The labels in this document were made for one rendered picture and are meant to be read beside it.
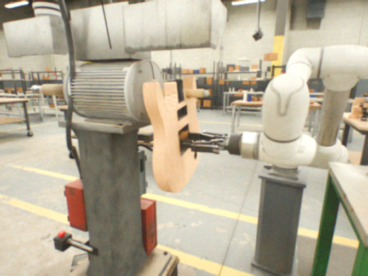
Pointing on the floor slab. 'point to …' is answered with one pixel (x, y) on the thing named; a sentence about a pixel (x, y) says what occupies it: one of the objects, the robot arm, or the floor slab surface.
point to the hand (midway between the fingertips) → (185, 139)
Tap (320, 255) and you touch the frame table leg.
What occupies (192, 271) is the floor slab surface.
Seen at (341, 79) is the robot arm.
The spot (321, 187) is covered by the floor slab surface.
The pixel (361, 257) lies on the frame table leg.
